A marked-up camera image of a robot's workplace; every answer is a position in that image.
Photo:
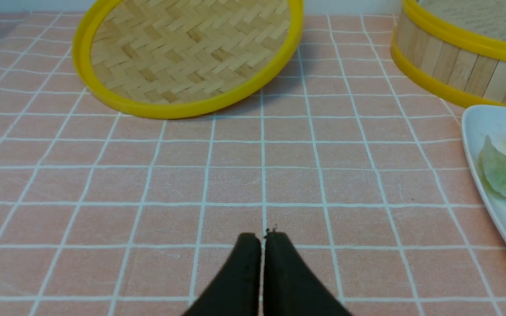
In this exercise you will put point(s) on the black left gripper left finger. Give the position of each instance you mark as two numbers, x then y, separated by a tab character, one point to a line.
236	287

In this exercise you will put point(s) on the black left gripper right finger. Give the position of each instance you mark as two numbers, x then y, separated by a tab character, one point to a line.
289	286

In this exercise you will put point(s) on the white rectangular plate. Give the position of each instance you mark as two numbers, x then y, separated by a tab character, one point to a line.
499	193

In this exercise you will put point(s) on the pink checkered tablecloth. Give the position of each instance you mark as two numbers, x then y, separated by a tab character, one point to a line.
105	214

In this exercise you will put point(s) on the green translucent dumpling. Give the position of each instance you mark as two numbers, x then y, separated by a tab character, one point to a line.
492	163

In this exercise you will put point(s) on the woven bamboo steamer lid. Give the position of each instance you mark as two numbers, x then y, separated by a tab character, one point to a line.
172	59

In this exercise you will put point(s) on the bamboo steamer basket yellow rim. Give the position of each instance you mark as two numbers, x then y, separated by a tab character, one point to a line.
459	66

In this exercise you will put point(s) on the beige steamer liner cloth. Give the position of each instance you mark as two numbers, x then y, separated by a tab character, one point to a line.
484	17

